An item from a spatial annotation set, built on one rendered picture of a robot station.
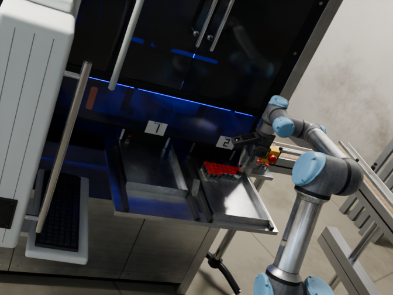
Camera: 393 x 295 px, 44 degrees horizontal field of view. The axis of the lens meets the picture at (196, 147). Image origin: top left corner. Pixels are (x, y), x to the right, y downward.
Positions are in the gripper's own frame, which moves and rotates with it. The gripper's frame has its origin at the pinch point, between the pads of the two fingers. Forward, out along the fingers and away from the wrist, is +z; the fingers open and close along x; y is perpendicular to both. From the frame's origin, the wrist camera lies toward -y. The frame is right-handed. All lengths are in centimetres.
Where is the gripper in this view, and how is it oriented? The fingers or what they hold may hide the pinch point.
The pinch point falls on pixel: (240, 167)
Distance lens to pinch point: 211.8
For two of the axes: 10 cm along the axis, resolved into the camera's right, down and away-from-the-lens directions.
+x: -2.4, -5.7, 7.9
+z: -3.7, 8.0, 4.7
